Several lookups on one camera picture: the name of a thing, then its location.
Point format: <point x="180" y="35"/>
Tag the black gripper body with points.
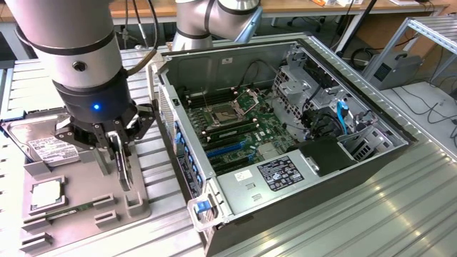
<point x="96" y="104"/>

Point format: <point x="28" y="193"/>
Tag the graphics card with metal bracket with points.
<point x="122" y="171"/>

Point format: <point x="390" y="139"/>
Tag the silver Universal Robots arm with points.
<point x="71" y="40"/>

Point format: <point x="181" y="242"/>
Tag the hard disk with blue carrier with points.
<point x="35" y="144"/>

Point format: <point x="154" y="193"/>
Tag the black RAM slot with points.
<point x="208" y="97"/>
<point x="213" y="101"/>

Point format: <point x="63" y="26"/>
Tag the grey parts rack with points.
<point x="81" y="192"/>

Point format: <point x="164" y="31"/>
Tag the CPU socket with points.
<point x="224" y="115"/>

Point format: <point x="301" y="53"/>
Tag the silver CPU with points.
<point x="45" y="195"/>

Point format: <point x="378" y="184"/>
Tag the green RAM stick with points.
<point x="71" y="211"/>

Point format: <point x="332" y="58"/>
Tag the metal socket cover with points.
<point x="248" y="101"/>

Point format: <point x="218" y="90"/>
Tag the green motherboard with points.
<point x="270" y="125"/>

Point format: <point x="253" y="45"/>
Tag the blue plastic latch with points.
<point x="200" y="208"/>

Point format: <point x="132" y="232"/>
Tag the silver chipset heat sink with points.
<point x="269" y="151"/>

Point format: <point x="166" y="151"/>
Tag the grey power supply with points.
<point x="242" y="192"/>

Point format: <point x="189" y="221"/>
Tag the perforated metal drive cage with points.
<point x="292" y="88"/>

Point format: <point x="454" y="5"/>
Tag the open dark PC case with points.
<point x="285" y="227"/>

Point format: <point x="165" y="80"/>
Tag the metal disk bay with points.
<point x="368" y="144"/>

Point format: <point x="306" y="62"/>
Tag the black slanted pole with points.
<point x="357" y="24"/>

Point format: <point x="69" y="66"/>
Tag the long wooden desk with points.
<point x="392" y="8"/>

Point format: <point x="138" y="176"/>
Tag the wooden desk with white frame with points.
<point x="168" y="8"/>

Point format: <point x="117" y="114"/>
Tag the aluminium slat table frame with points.
<point x="432" y="29"/>

